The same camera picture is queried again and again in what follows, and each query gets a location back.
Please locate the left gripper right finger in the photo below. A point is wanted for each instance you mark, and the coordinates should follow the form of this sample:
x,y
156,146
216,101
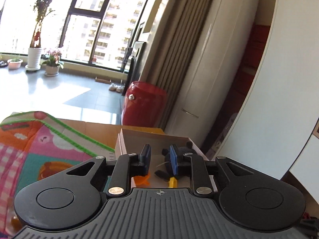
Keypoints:
x,y
197,174

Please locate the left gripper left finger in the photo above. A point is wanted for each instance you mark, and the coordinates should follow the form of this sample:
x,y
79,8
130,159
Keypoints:
x,y
128,166

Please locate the black plush toy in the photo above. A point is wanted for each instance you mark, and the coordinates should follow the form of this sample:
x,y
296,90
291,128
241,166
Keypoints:
x,y
168,173

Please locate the orange toy piece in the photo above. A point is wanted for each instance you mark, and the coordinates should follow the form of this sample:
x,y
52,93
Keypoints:
x,y
142,180

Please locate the yellow toy piece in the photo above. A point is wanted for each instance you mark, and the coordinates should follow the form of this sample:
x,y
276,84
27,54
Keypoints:
x,y
173,182

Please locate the pink cardboard storage box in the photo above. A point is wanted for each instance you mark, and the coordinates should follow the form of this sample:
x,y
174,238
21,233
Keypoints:
x,y
130,141

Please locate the red round stool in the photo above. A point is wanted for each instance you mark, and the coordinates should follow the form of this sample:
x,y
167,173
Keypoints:
x,y
143,105

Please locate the white slippers pair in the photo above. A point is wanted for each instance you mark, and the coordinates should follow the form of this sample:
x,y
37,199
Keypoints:
x,y
116,88

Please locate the colourful cartoon play mat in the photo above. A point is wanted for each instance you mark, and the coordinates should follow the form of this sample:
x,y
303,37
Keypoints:
x,y
35,145

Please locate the white cabinet panel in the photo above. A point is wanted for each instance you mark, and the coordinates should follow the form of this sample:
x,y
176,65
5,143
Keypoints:
x,y
273,131

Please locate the white standing air conditioner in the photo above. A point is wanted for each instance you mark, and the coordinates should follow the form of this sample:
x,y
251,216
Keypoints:
x,y
212,68

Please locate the pink flower pot plant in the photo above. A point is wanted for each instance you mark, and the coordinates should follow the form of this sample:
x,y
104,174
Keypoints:
x,y
53,62

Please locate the small pot with sprouts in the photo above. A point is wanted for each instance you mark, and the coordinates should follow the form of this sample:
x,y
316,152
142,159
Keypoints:
x,y
14,63

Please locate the beige curtain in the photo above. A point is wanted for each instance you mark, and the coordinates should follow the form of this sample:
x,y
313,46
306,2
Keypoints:
x,y
169,53

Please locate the tall plant in white pot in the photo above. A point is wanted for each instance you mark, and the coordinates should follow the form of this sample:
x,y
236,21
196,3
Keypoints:
x,y
43,9

